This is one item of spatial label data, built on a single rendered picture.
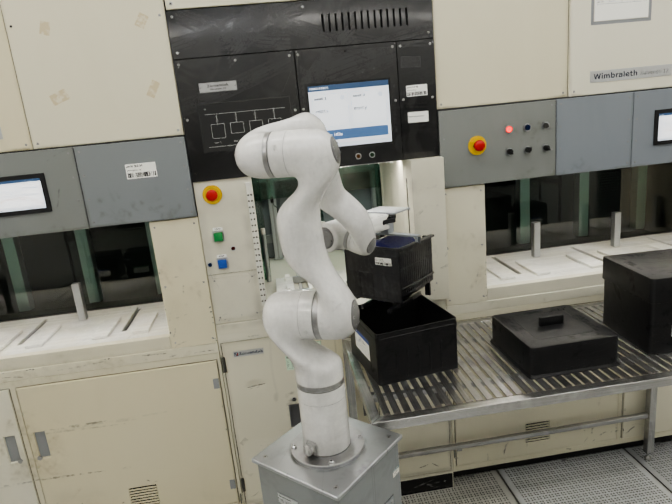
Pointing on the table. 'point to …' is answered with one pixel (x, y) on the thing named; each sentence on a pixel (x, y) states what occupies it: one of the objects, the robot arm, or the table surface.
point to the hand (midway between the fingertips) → (386, 216)
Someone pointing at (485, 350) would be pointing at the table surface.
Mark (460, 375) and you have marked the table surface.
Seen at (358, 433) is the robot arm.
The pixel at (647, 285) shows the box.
